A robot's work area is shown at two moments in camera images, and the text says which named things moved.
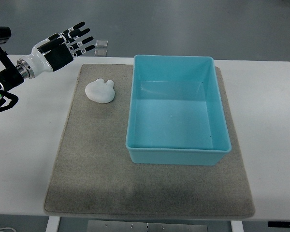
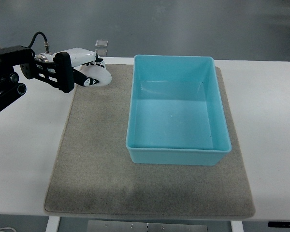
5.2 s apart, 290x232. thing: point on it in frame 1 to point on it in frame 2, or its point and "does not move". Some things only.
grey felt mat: (93, 174) does not move
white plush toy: (100, 92) to (97, 72)
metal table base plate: (101, 225) does not move
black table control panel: (283, 224) does not move
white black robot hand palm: (42, 61) to (65, 62)
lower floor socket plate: (100, 52) does not move
